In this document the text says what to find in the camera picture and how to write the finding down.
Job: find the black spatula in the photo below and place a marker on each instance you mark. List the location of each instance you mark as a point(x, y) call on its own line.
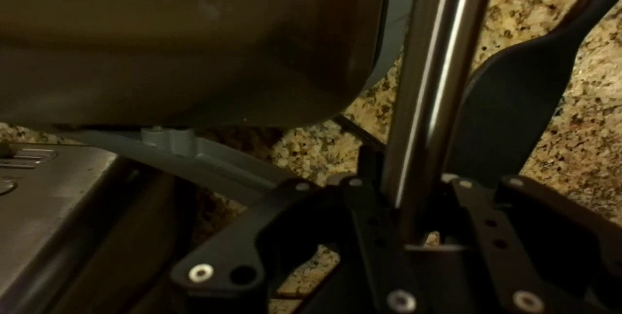
point(510, 110)

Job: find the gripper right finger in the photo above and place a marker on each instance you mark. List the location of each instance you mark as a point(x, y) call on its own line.
point(534, 236)

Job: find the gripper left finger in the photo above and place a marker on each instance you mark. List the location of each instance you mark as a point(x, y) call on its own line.
point(243, 251)

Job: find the dark metal pot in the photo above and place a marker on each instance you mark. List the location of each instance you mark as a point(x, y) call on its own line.
point(184, 42)

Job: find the stainless steel appliance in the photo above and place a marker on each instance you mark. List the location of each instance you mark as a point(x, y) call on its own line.
point(58, 207)

